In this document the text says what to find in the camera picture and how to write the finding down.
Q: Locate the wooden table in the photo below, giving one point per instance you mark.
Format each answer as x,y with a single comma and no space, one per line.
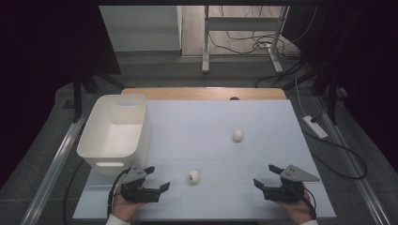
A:
187,93

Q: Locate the white egg with dark mark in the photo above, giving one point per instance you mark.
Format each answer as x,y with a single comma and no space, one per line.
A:
193,176

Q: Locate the person's right hand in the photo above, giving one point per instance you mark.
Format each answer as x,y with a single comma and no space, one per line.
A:
298,211

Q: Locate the black metal stand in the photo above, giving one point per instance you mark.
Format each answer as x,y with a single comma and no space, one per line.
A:
77,93
331,100

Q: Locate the aluminium floor rail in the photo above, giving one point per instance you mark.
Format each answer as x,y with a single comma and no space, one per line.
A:
53,175
359,181

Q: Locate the person's left hand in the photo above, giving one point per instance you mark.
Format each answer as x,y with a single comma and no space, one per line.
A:
125,209

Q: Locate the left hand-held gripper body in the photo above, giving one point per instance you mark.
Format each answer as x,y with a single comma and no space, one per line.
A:
137,193

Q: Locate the grey metal desk frame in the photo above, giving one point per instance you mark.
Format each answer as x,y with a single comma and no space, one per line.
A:
205,47

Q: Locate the white table mat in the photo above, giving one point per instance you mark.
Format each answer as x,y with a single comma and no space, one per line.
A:
203,125

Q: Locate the white cabinet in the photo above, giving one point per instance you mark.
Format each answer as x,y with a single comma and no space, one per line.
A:
140,28

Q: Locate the plain white egg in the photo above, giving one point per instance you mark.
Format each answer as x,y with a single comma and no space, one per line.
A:
237,135

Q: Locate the white power strip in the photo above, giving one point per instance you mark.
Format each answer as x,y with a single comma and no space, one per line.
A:
315,127

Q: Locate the white plastic bin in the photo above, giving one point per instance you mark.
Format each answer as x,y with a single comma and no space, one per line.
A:
115,134

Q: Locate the person's left white sleeve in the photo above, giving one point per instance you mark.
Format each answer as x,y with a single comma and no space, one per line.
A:
117,220

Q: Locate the black table grommet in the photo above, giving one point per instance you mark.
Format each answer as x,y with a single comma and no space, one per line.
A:
234,98

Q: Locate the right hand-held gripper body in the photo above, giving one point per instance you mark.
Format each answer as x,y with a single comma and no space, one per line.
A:
286,190

